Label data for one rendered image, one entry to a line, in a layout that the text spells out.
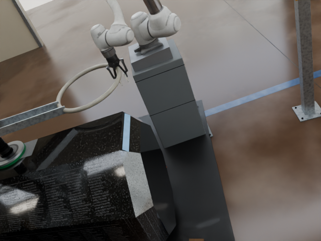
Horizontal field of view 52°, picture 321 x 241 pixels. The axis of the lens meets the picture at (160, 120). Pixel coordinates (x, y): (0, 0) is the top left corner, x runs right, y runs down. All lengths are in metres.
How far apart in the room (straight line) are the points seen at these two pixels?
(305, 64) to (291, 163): 0.74
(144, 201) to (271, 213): 0.93
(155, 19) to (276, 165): 1.37
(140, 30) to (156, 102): 0.58
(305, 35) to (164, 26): 0.99
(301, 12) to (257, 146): 1.04
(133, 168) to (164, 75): 0.99
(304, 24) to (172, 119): 1.21
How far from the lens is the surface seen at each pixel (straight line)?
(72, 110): 2.09
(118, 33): 2.02
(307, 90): 2.81
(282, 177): 2.50
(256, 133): 2.84
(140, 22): 2.47
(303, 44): 2.59
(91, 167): 1.80
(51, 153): 2.00
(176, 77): 2.55
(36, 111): 2.22
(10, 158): 2.14
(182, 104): 2.69
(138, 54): 2.58
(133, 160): 1.77
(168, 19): 2.35
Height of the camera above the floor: 1.93
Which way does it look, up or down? 36 degrees down
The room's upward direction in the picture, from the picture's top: 22 degrees counter-clockwise
